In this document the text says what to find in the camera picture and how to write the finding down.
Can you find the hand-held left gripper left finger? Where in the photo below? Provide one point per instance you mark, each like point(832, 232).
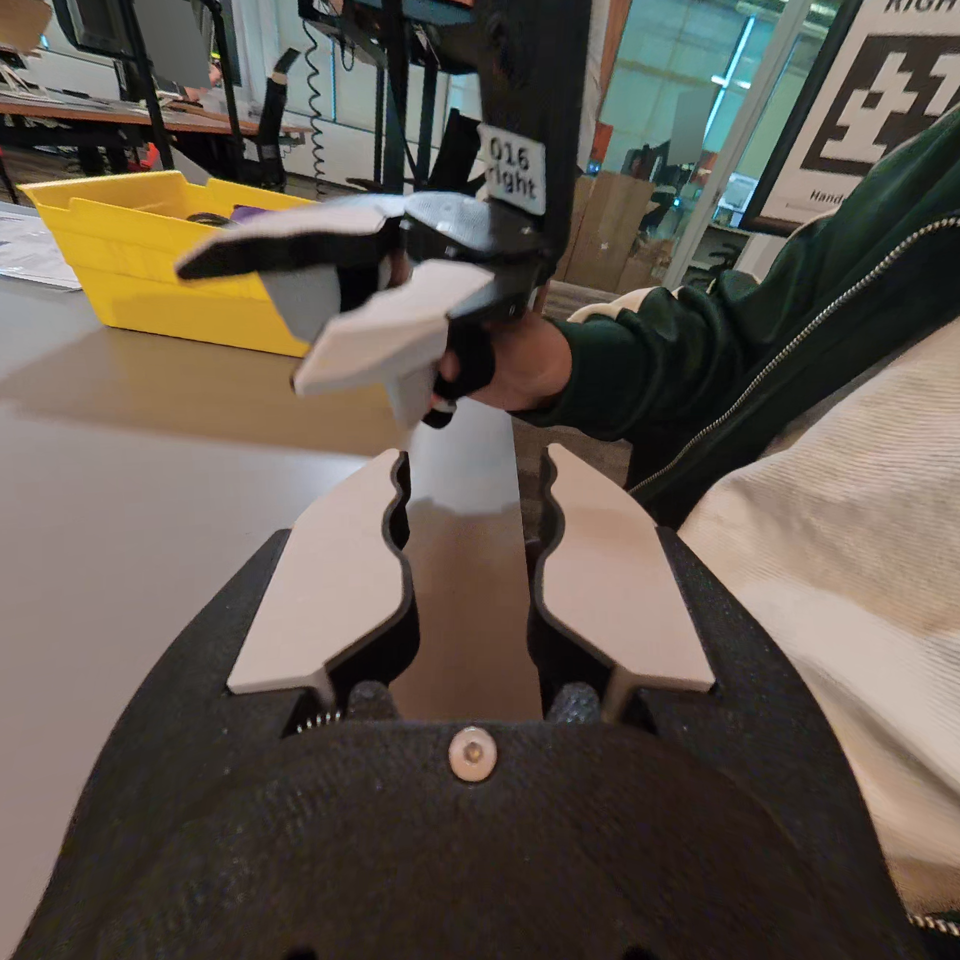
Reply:
point(330, 585)

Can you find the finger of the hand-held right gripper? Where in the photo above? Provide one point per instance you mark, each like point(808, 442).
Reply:
point(315, 229)
point(382, 330)

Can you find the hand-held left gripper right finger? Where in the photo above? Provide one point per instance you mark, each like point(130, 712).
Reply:
point(622, 592)

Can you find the yellow plastic bin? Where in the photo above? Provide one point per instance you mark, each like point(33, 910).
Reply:
point(150, 292)

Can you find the person's right forearm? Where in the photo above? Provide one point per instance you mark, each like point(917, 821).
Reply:
point(675, 360)

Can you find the person's right hand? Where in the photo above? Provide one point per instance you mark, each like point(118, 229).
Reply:
point(525, 367)

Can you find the purple round object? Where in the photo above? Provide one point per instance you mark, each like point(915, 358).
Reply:
point(251, 215)

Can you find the person's green jacket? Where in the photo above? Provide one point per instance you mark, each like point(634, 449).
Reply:
point(667, 495)

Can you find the black office chair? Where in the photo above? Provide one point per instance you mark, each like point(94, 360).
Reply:
point(274, 127)

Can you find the brown cardboard box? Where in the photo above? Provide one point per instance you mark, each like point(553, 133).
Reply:
point(615, 232)

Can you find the person's cream clothing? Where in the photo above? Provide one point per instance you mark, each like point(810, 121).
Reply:
point(840, 562)

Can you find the long wooden table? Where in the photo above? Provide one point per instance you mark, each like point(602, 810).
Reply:
point(112, 116)

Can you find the white blue printed paper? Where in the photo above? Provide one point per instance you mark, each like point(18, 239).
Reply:
point(30, 247)

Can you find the black computer monitor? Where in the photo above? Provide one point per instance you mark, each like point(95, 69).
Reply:
point(94, 26)

